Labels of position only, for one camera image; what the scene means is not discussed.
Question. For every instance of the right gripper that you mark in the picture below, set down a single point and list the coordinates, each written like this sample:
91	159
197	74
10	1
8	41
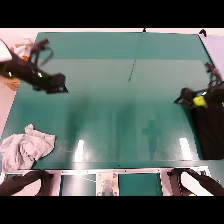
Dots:
186	96

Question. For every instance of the light grey garment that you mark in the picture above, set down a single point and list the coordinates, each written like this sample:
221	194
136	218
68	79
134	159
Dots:
23	150

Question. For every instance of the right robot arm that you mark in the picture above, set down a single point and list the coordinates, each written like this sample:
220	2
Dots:
206	182

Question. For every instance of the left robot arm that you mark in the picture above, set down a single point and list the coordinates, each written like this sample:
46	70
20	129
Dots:
20	70

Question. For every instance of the silver frame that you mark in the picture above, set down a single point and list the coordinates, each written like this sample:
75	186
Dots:
106	185

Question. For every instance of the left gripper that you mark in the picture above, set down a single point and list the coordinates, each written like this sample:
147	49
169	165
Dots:
56	83

